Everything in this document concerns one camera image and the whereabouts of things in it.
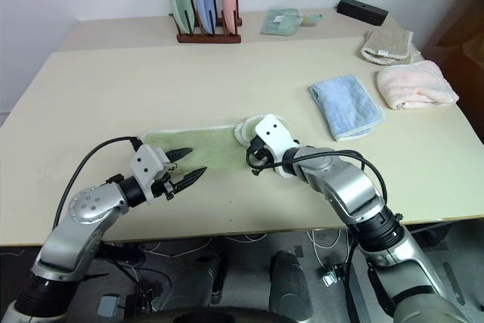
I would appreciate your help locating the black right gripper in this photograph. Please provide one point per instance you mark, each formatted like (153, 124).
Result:
(258, 154)

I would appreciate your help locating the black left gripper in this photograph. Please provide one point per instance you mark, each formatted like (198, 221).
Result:
(164, 187)

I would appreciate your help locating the light green towel white trim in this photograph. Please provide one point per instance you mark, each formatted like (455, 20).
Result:
(211, 145)

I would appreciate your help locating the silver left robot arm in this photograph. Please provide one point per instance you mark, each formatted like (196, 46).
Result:
(87, 205)

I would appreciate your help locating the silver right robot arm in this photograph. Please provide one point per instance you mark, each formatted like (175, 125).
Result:
(340, 187)

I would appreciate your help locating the folded light blue towel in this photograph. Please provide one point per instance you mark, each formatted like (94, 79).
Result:
(346, 105)

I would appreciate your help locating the folded teal green towel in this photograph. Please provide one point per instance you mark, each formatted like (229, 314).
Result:
(280, 22)

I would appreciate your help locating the folded beige towel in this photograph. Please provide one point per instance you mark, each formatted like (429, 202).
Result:
(387, 45)

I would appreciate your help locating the folded pink towel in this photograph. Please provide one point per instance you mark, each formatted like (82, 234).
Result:
(414, 82)

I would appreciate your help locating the dark wooden plate rack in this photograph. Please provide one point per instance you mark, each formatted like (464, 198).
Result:
(210, 38)

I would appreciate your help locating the grey power adapter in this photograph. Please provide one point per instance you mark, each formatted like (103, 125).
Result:
(107, 305)

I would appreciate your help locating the black rectangular box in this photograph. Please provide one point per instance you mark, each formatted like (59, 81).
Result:
(361, 10)

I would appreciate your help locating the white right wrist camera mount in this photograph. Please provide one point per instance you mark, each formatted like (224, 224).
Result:
(274, 135)

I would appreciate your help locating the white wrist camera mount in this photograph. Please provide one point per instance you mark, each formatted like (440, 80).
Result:
(145, 164)
(274, 135)

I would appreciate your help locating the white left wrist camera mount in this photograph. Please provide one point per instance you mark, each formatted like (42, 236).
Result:
(145, 164)

